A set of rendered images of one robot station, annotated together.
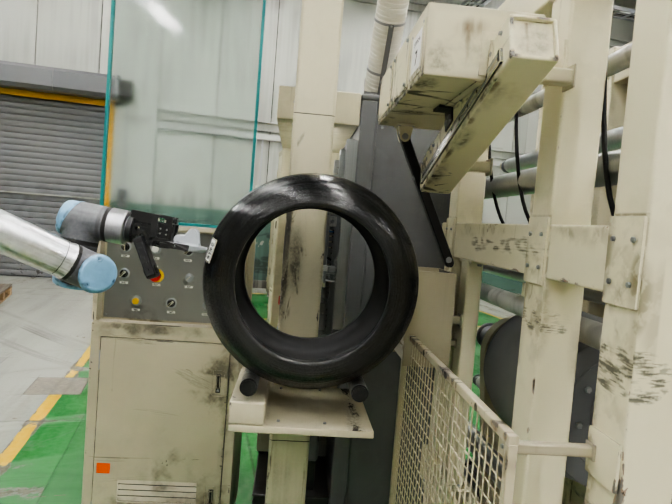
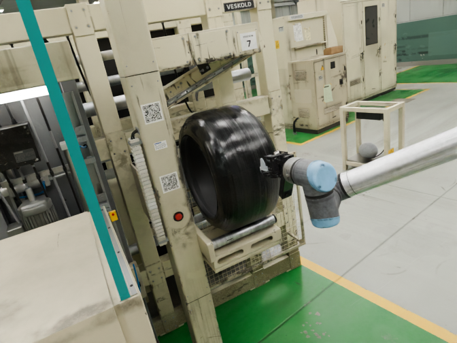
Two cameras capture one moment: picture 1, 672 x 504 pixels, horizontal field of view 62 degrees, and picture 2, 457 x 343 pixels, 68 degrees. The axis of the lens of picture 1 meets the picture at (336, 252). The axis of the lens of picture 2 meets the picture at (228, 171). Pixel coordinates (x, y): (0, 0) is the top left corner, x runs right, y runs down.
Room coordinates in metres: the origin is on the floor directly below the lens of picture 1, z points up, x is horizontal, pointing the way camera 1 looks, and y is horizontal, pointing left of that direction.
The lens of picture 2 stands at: (1.99, 1.48, 1.70)
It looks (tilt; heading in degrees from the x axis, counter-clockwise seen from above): 20 degrees down; 251
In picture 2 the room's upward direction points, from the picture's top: 10 degrees counter-clockwise
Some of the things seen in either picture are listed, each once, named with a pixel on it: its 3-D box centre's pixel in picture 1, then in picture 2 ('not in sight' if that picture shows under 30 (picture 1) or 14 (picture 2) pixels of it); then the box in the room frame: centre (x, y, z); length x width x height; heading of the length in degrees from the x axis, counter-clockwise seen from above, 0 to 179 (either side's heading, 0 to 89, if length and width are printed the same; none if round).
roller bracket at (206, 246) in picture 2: not in sight; (195, 234); (1.73, 0.08, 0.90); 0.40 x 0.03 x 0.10; 94
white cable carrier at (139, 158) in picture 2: not in sight; (149, 192); (1.88, 0.14, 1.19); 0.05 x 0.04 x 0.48; 94
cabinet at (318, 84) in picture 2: not in sight; (319, 92); (-1.78, -3.66, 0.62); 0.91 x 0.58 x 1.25; 14
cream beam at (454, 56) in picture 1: (443, 81); (196, 48); (1.45, -0.24, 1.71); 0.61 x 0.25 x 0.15; 4
